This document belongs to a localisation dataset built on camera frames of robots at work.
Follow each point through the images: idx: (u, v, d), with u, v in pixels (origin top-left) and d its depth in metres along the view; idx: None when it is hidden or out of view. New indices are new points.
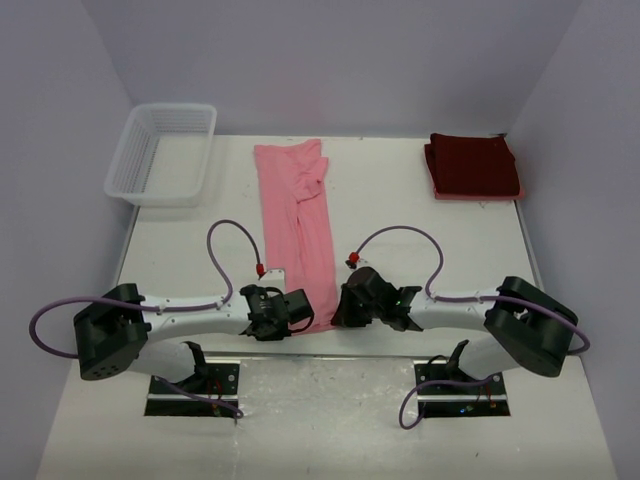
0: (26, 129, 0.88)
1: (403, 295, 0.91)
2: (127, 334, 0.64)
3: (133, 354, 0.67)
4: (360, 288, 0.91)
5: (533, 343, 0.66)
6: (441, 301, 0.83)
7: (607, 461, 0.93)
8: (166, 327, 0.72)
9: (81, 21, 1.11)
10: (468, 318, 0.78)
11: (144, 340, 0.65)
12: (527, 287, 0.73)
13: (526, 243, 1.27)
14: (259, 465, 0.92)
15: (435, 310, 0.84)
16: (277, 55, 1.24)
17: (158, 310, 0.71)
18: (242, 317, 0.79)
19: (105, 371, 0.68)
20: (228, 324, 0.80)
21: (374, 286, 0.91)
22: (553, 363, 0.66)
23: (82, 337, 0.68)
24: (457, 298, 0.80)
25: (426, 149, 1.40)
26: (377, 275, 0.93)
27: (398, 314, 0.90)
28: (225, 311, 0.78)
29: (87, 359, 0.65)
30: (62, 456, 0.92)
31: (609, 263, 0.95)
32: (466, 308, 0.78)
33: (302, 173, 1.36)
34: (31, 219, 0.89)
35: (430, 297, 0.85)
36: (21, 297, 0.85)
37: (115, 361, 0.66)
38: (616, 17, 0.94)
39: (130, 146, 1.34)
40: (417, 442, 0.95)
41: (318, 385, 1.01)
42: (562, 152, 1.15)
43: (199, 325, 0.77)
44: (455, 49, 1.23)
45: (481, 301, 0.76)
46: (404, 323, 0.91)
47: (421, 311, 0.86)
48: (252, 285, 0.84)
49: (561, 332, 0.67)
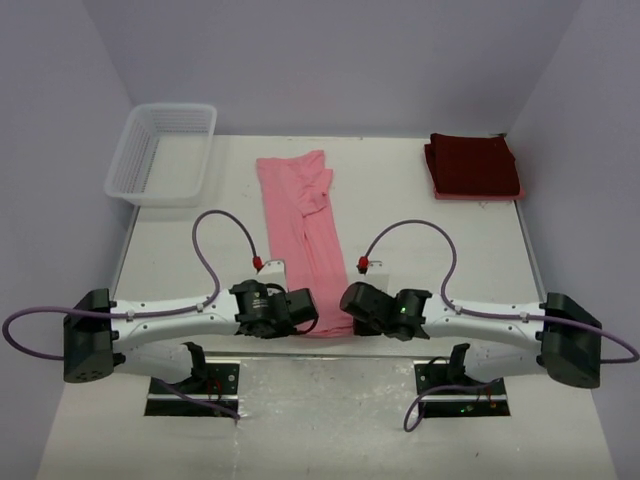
0: (27, 129, 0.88)
1: (409, 304, 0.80)
2: (94, 342, 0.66)
3: (107, 361, 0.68)
4: (353, 306, 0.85)
5: (583, 362, 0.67)
6: (469, 313, 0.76)
7: (607, 461, 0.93)
8: (138, 334, 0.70)
9: (81, 22, 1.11)
10: (503, 336, 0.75)
11: (109, 347, 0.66)
12: (569, 302, 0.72)
13: (527, 243, 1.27)
14: (259, 466, 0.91)
15: (456, 325, 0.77)
16: (277, 55, 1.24)
17: (127, 317, 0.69)
18: (228, 319, 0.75)
19: (91, 376, 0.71)
20: (215, 327, 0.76)
21: (366, 301, 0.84)
22: (595, 377, 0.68)
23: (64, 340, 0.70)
24: (495, 315, 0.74)
25: (426, 149, 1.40)
26: (366, 288, 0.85)
27: (406, 325, 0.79)
28: (207, 314, 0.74)
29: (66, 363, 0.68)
30: (62, 457, 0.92)
31: (610, 263, 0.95)
32: (505, 328, 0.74)
33: (306, 185, 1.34)
34: (31, 218, 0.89)
35: (452, 308, 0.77)
36: (22, 298, 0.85)
37: (93, 366, 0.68)
38: (616, 19, 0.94)
39: (130, 148, 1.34)
40: (416, 442, 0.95)
41: (318, 386, 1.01)
42: (562, 151, 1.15)
43: (178, 331, 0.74)
44: (455, 49, 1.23)
45: (527, 321, 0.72)
46: (410, 332, 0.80)
47: (440, 325, 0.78)
48: (245, 282, 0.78)
49: (597, 345, 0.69)
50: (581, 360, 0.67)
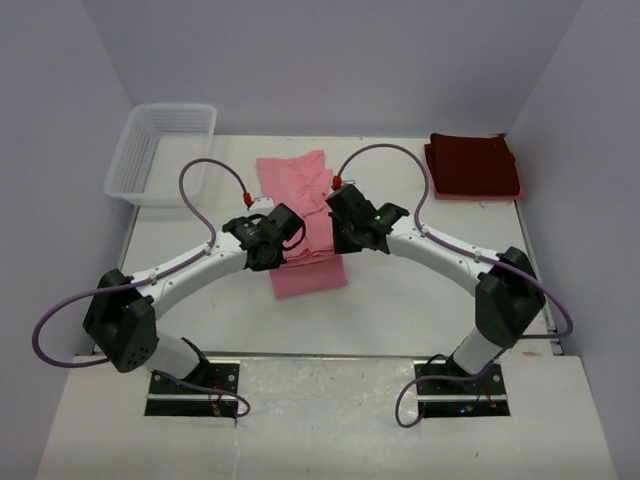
0: (27, 129, 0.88)
1: (385, 214, 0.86)
2: (133, 311, 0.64)
3: (151, 329, 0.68)
4: (337, 200, 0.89)
5: (508, 315, 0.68)
6: (431, 240, 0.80)
7: (607, 461, 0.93)
8: (168, 291, 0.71)
9: (80, 22, 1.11)
10: (455, 271, 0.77)
11: (151, 310, 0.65)
12: (525, 261, 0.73)
13: (527, 243, 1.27)
14: (259, 465, 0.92)
15: (417, 245, 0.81)
16: (276, 54, 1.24)
17: (151, 281, 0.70)
18: (235, 251, 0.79)
19: (138, 356, 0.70)
20: (227, 265, 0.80)
21: (351, 201, 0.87)
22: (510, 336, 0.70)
23: (98, 338, 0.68)
24: (452, 247, 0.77)
25: (426, 149, 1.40)
26: (354, 190, 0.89)
27: (377, 230, 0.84)
28: (217, 253, 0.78)
29: (114, 354, 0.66)
30: (62, 457, 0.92)
31: (610, 262, 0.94)
32: (457, 262, 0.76)
33: (306, 185, 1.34)
34: (31, 219, 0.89)
35: (418, 231, 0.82)
36: (22, 298, 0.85)
37: (141, 342, 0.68)
38: (616, 18, 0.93)
39: (130, 148, 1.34)
40: (416, 442, 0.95)
41: (318, 386, 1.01)
42: (562, 150, 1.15)
43: (197, 278, 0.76)
44: (455, 48, 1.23)
45: (478, 261, 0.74)
46: (374, 239, 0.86)
47: (402, 242, 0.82)
48: (233, 219, 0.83)
49: (530, 314, 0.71)
50: (507, 312, 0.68)
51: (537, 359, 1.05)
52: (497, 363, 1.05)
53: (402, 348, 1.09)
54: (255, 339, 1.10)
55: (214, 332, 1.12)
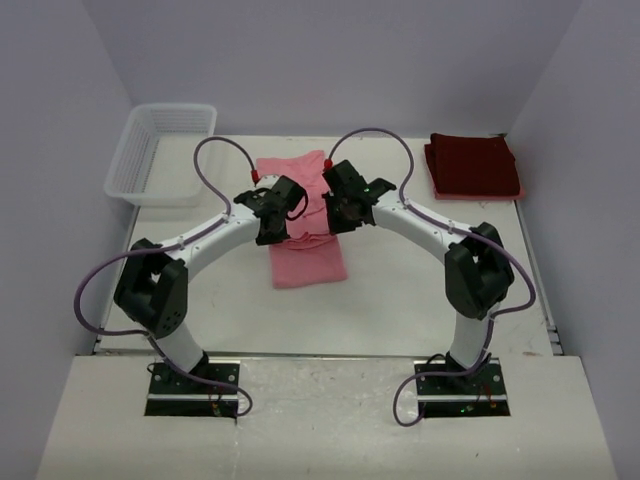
0: (27, 130, 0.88)
1: (373, 187, 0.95)
2: (169, 273, 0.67)
3: (184, 290, 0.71)
4: (332, 174, 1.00)
5: (472, 283, 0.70)
6: (414, 213, 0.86)
7: (606, 461, 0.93)
8: (196, 255, 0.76)
9: (80, 22, 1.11)
10: (430, 241, 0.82)
11: (186, 270, 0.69)
12: (496, 237, 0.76)
13: (526, 244, 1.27)
14: (259, 465, 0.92)
15: (397, 215, 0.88)
16: (276, 54, 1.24)
17: (180, 246, 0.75)
18: (250, 219, 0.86)
19: (171, 320, 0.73)
20: (242, 234, 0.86)
21: (344, 174, 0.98)
22: (476, 305, 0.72)
23: (132, 306, 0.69)
24: (430, 219, 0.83)
25: (426, 149, 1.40)
26: (348, 166, 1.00)
27: (364, 201, 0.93)
28: (234, 222, 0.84)
29: (151, 318, 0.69)
30: (62, 457, 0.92)
31: (609, 262, 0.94)
32: (432, 232, 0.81)
33: (307, 185, 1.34)
34: (31, 219, 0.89)
35: (401, 203, 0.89)
36: (21, 299, 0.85)
37: (175, 304, 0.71)
38: (617, 19, 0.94)
39: (130, 148, 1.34)
40: (417, 442, 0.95)
41: (318, 386, 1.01)
42: (562, 150, 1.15)
43: (219, 244, 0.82)
44: (455, 48, 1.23)
45: (451, 232, 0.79)
46: (362, 209, 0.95)
47: (386, 212, 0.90)
48: (244, 193, 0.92)
49: (498, 288, 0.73)
50: (474, 280, 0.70)
51: (537, 359, 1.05)
52: (497, 363, 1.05)
53: (402, 348, 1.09)
54: (256, 339, 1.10)
55: (213, 331, 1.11)
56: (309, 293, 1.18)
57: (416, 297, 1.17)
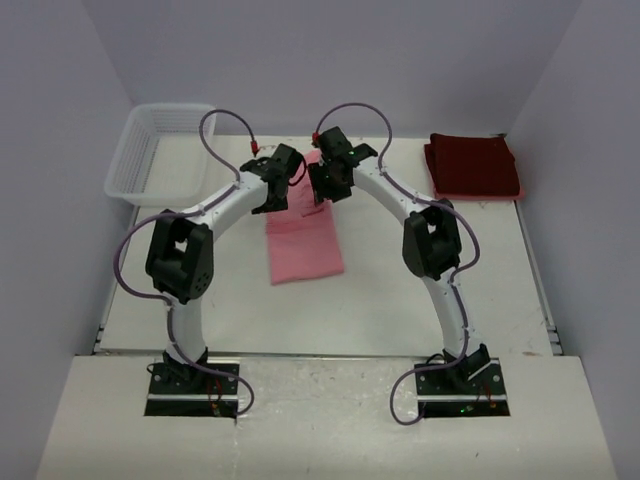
0: (27, 131, 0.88)
1: (358, 150, 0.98)
2: (196, 236, 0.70)
3: (210, 253, 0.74)
4: (321, 138, 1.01)
5: (423, 249, 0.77)
6: (385, 179, 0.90)
7: (607, 461, 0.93)
8: (216, 221, 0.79)
9: (80, 22, 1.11)
10: (396, 207, 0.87)
11: (211, 233, 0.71)
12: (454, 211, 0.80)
13: (526, 244, 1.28)
14: (260, 466, 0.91)
15: (373, 179, 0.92)
16: (277, 55, 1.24)
17: (201, 213, 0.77)
18: (259, 184, 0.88)
19: (203, 282, 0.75)
20: (253, 198, 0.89)
21: (333, 138, 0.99)
22: (425, 268, 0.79)
23: (163, 273, 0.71)
24: (399, 186, 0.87)
25: (426, 149, 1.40)
26: (337, 130, 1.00)
27: (348, 162, 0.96)
28: (245, 187, 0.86)
29: (183, 282, 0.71)
30: (62, 457, 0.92)
31: (609, 262, 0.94)
32: (398, 199, 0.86)
33: (306, 185, 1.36)
34: (30, 220, 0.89)
35: (378, 169, 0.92)
36: (21, 300, 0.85)
37: (204, 267, 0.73)
38: (617, 18, 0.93)
39: (131, 148, 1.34)
40: (417, 442, 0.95)
41: (318, 386, 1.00)
42: (562, 149, 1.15)
43: (234, 210, 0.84)
44: (455, 48, 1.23)
45: (415, 202, 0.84)
46: (344, 170, 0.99)
47: (364, 176, 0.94)
48: (248, 162, 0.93)
49: (447, 255, 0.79)
50: (423, 246, 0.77)
51: (536, 359, 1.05)
52: (497, 363, 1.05)
53: (402, 348, 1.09)
54: (256, 338, 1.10)
55: (213, 331, 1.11)
56: (309, 292, 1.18)
57: (416, 297, 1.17)
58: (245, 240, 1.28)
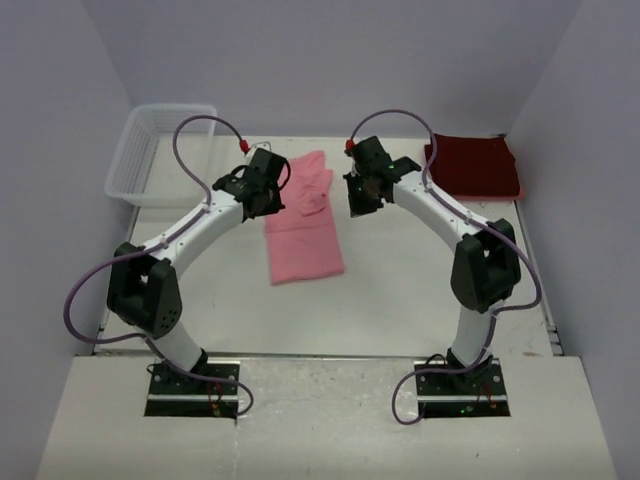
0: (27, 131, 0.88)
1: (397, 164, 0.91)
2: (155, 275, 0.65)
3: (176, 288, 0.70)
4: (358, 149, 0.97)
5: (478, 278, 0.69)
6: (432, 196, 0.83)
7: (607, 462, 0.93)
8: (181, 252, 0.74)
9: (80, 23, 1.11)
10: (446, 229, 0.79)
11: (172, 270, 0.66)
12: (511, 234, 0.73)
13: (526, 245, 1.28)
14: (260, 467, 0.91)
15: (418, 197, 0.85)
16: (277, 55, 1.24)
17: (164, 245, 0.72)
18: (231, 206, 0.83)
19: (169, 318, 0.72)
20: (224, 221, 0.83)
21: (371, 149, 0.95)
22: (479, 299, 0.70)
23: (124, 310, 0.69)
24: (449, 206, 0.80)
25: (426, 149, 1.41)
26: (376, 142, 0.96)
27: (387, 177, 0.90)
28: (215, 211, 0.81)
29: (144, 321, 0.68)
30: (61, 457, 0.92)
31: (609, 262, 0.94)
32: (448, 220, 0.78)
33: (306, 185, 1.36)
34: (31, 220, 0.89)
35: (423, 185, 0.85)
36: (22, 299, 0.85)
37: (168, 304, 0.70)
38: (616, 19, 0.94)
39: (131, 148, 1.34)
40: (417, 442, 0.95)
41: (318, 386, 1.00)
42: (562, 150, 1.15)
43: (203, 236, 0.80)
44: (454, 49, 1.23)
45: (468, 223, 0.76)
46: (382, 185, 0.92)
47: (408, 192, 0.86)
48: (223, 178, 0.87)
49: (504, 284, 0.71)
50: (480, 273, 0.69)
51: (536, 359, 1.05)
52: (497, 363, 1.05)
53: (402, 348, 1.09)
54: (256, 338, 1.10)
55: (213, 331, 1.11)
56: (308, 292, 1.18)
57: (417, 297, 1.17)
58: (245, 241, 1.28)
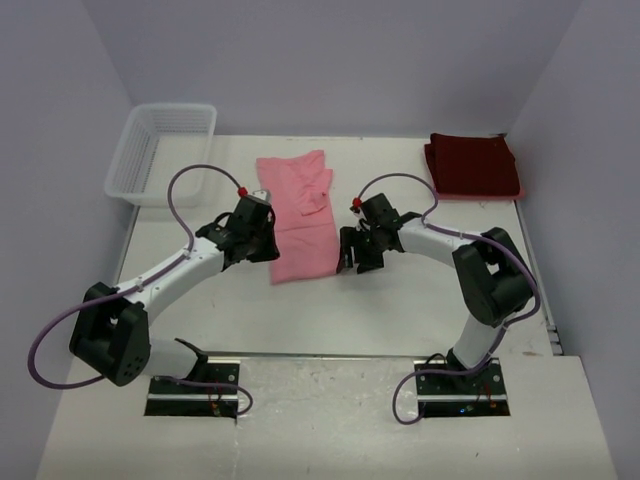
0: (27, 130, 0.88)
1: (403, 217, 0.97)
2: (125, 319, 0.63)
3: (146, 334, 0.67)
4: (367, 206, 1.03)
5: (484, 285, 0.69)
6: (431, 229, 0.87)
7: (606, 461, 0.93)
8: (156, 296, 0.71)
9: (80, 23, 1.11)
10: (447, 250, 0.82)
11: (145, 314, 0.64)
12: (508, 241, 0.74)
13: (526, 244, 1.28)
14: (259, 466, 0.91)
15: (417, 235, 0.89)
16: (276, 54, 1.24)
17: (139, 287, 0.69)
18: (214, 254, 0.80)
19: (133, 367, 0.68)
20: (206, 268, 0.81)
21: (380, 206, 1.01)
22: (493, 309, 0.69)
23: (89, 355, 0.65)
24: (443, 231, 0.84)
25: (426, 149, 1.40)
26: (382, 201, 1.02)
27: (393, 229, 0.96)
28: (196, 256, 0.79)
29: (109, 367, 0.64)
30: (61, 457, 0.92)
31: (609, 262, 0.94)
32: (445, 241, 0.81)
33: (307, 185, 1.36)
34: (31, 219, 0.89)
35: (422, 222, 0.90)
36: (22, 299, 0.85)
37: (136, 351, 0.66)
38: (617, 19, 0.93)
39: (130, 148, 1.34)
40: (416, 442, 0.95)
41: (318, 386, 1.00)
42: (562, 151, 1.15)
43: (181, 282, 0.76)
44: (454, 48, 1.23)
45: (462, 238, 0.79)
46: (391, 238, 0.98)
47: (410, 233, 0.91)
48: (206, 225, 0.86)
49: (517, 296, 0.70)
50: (485, 281, 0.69)
51: (536, 359, 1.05)
52: (498, 363, 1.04)
53: (402, 348, 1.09)
54: (255, 338, 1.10)
55: (213, 331, 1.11)
56: (308, 293, 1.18)
57: (417, 298, 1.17)
58: None
